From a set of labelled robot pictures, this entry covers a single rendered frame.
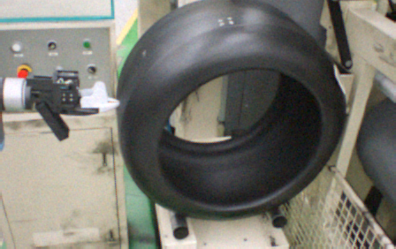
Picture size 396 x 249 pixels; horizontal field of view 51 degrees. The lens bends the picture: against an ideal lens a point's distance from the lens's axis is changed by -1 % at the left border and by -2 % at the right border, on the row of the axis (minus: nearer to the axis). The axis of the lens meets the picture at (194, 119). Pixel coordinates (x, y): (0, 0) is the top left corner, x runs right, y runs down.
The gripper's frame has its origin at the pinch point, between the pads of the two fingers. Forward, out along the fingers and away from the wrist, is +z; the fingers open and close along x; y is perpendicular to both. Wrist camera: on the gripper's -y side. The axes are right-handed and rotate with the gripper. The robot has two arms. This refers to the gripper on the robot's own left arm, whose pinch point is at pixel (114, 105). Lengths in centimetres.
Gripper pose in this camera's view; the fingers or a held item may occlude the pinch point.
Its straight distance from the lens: 103.8
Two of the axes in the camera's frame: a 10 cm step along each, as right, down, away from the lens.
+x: -1.8, -5.2, 8.3
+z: 9.7, 0.3, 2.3
